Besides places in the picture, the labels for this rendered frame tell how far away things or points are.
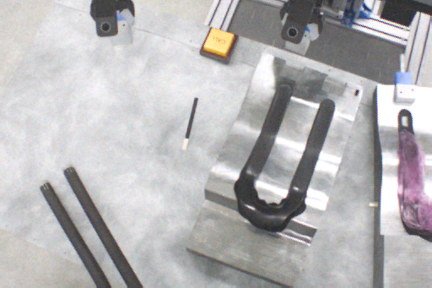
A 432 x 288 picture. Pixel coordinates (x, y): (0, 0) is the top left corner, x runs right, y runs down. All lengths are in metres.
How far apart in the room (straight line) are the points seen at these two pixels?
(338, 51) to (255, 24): 0.33
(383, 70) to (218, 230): 1.13
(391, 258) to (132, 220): 0.61
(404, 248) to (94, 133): 0.80
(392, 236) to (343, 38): 1.12
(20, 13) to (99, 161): 1.40
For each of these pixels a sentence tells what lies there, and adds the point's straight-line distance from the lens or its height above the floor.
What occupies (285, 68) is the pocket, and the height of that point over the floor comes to 0.86.
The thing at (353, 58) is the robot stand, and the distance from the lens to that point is 2.24.
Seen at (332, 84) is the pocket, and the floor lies 0.86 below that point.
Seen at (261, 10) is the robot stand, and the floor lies 0.21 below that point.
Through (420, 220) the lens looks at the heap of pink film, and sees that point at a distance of 1.36.
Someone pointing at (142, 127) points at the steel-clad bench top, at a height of 0.80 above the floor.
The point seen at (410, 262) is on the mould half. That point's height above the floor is 0.91.
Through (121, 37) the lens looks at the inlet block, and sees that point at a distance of 1.45.
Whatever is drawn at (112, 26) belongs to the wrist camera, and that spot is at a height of 1.09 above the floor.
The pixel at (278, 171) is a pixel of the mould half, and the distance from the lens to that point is 1.31.
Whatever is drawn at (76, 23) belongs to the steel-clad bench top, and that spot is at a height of 0.80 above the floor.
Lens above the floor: 2.17
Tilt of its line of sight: 68 degrees down
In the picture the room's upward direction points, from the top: 7 degrees counter-clockwise
